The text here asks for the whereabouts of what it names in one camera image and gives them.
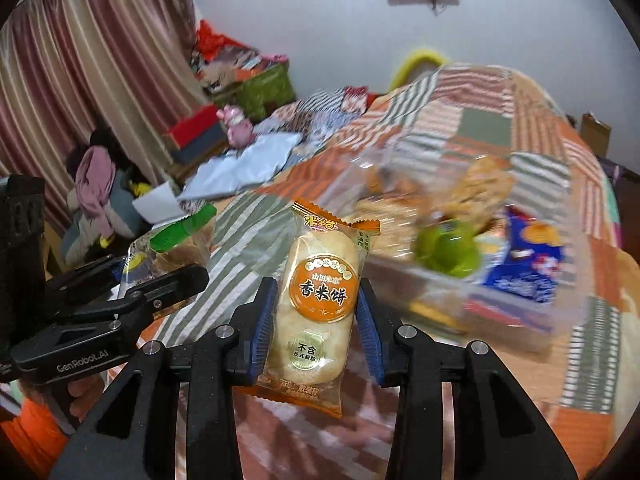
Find green storage box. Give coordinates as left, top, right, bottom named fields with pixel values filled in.
left=212, top=57, right=296, bottom=122

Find pink plush toy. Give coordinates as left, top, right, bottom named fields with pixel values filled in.
left=216, top=105, right=256, bottom=149

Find red plastic bag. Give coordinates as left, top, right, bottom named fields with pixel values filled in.
left=192, top=20, right=237, bottom=62

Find yellow plush cushion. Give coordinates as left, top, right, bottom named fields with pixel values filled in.
left=387, top=47, right=451, bottom=94

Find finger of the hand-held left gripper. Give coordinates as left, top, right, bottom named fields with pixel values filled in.
left=45, top=254, right=130, bottom=307
left=47, top=262, right=210, bottom=343

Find nut brittle packet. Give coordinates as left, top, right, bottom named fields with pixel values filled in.
left=444, top=155, right=516, bottom=232

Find patterned red white cloth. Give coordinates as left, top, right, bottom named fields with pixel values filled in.
left=254, top=86, right=372, bottom=137

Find red flat box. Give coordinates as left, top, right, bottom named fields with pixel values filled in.
left=164, top=105, right=232, bottom=152

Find white plastic bag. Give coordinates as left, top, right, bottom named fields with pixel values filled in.
left=177, top=132, right=304, bottom=202

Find person's left hand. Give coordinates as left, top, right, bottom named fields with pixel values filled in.
left=65, top=374, right=108, bottom=412

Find green translucent sphere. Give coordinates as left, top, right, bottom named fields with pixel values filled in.
left=415, top=219, right=482, bottom=279

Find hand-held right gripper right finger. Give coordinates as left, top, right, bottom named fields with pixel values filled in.
left=357, top=277, right=593, bottom=480

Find bread packet with green label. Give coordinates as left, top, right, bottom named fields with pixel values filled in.
left=122, top=203, right=218, bottom=322

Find clear plastic container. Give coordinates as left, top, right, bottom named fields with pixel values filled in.
left=345, top=149, right=592, bottom=357

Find striped pink curtain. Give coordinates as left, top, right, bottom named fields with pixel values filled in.
left=0, top=0, right=212, bottom=241

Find patchwork blanket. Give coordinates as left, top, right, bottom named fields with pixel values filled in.
left=115, top=62, right=627, bottom=480

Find blue chip packet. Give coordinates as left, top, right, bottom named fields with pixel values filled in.
left=479, top=207, right=567, bottom=304

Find orange rice cracker packet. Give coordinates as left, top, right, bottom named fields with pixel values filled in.
left=235, top=199, right=382, bottom=419

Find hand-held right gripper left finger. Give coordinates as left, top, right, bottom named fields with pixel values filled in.
left=47, top=276, right=278, bottom=480

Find cardboard box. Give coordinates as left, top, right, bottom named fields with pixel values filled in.
left=580, top=112, right=612, bottom=159

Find white paper box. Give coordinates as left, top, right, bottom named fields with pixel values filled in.
left=131, top=182, right=184, bottom=227

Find pile of clothes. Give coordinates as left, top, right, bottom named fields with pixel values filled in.
left=62, top=130, right=152, bottom=267

